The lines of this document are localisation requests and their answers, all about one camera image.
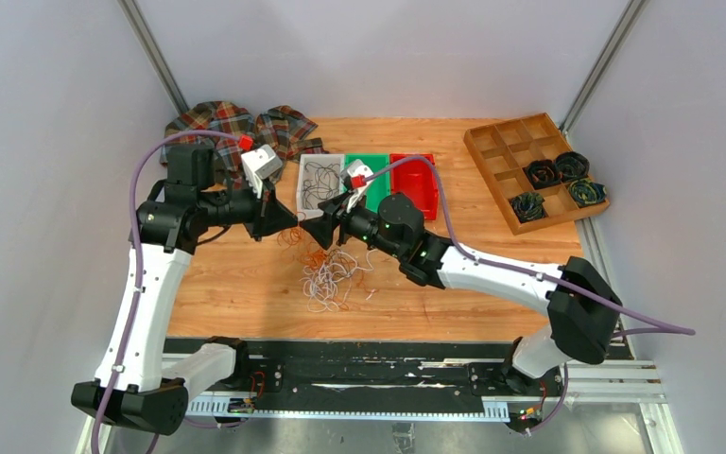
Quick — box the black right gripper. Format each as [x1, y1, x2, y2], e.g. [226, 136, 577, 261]
[299, 190, 405, 261]

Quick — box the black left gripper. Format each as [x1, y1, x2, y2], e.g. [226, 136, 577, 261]
[200, 173, 299, 241]

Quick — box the orange cable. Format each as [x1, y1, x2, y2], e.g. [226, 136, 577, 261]
[275, 218, 364, 302]

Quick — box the black cable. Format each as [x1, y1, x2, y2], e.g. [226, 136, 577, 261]
[300, 161, 333, 208]
[312, 161, 344, 205]

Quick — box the white cable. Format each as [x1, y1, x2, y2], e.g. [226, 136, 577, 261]
[300, 247, 380, 315]

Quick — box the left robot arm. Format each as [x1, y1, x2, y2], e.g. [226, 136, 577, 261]
[71, 144, 297, 435]

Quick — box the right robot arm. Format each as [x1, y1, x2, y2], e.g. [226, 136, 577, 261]
[300, 193, 621, 394]

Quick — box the white plastic bin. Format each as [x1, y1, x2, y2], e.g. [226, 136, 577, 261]
[296, 154, 345, 219]

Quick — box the green plastic bin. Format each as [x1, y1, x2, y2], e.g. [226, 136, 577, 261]
[344, 153, 391, 213]

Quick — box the plaid cloth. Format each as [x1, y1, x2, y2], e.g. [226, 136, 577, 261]
[164, 101, 326, 188]

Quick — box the red plastic bin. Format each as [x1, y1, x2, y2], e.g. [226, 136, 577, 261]
[390, 160, 439, 221]

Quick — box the rolled dark sock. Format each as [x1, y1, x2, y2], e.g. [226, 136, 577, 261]
[523, 159, 562, 189]
[554, 151, 590, 183]
[509, 191, 547, 223]
[567, 178, 607, 208]

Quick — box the wooden compartment tray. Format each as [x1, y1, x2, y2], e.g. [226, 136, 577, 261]
[463, 113, 610, 235]

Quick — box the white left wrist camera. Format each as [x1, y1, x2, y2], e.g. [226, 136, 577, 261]
[241, 145, 283, 198]

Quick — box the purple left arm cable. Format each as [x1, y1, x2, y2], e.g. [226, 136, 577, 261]
[90, 130, 254, 454]

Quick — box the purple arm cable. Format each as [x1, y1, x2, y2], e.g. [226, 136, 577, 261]
[350, 156, 696, 433]
[90, 130, 254, 454]

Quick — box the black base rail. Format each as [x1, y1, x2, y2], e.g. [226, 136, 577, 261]
[168, 339, 568, 415]

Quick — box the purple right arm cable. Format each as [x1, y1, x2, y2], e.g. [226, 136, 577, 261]
[350, 156, 696, 433]

